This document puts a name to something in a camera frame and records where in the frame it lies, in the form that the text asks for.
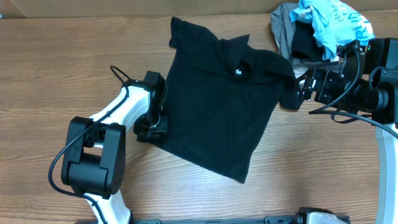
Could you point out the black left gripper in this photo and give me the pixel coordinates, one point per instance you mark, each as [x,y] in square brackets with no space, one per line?
[163,126]

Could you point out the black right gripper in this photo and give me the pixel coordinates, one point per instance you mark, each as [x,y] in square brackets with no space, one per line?
[313,78]

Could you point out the black polo shirt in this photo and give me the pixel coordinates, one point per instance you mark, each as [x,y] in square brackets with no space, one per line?
[221,94]

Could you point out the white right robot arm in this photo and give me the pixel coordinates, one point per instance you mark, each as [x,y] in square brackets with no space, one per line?
[364,89]

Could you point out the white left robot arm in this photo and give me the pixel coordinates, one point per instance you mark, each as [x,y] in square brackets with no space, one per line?
[95,152]

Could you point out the white beige folded garment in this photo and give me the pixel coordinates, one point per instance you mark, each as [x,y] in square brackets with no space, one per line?
[299,65]

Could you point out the black folded garment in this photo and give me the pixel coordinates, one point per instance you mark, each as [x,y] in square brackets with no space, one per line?
[304,45]

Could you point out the light blue printed shirt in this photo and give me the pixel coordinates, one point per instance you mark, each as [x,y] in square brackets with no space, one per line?
[334,23]

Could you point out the grey folded garment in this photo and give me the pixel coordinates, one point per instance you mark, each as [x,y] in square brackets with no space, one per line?
[283,30]

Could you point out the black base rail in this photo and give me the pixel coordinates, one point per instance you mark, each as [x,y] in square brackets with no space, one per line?
[286,219]

